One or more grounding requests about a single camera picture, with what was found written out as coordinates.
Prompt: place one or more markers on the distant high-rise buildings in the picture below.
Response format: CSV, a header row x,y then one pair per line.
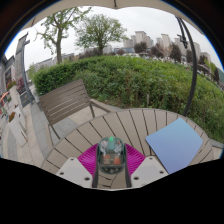
x,y
141,38

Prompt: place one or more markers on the dark grey sign pillar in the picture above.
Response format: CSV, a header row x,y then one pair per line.
x,y
20,66

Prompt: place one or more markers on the beige parasol canopy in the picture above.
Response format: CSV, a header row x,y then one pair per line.
x,y
110,2

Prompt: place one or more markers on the transparent green computer mouse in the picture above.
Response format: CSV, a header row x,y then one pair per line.
x,y
111,155

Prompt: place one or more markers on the white flower planter box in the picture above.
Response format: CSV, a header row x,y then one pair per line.
x,y
16,128

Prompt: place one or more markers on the tall thin-trunked tree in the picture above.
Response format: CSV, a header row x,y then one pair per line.
x,y
58,36

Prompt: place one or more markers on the green hedge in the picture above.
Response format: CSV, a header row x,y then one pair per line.
x,y
140,80

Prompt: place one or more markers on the blue square mouse pad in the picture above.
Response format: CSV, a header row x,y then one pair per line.
x,y
175,145

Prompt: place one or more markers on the dark curved parasol pole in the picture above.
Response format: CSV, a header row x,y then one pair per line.
x,y
193,66

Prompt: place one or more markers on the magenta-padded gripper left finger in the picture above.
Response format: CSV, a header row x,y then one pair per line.
x,y
75,171

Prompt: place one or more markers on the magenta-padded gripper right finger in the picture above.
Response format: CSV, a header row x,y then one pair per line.
x,y
148,171

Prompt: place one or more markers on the brown slatted garden chair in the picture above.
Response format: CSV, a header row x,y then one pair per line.
x,y
65,101

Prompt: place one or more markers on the round bushy green tree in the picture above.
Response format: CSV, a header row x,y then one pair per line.
x,y
99,31

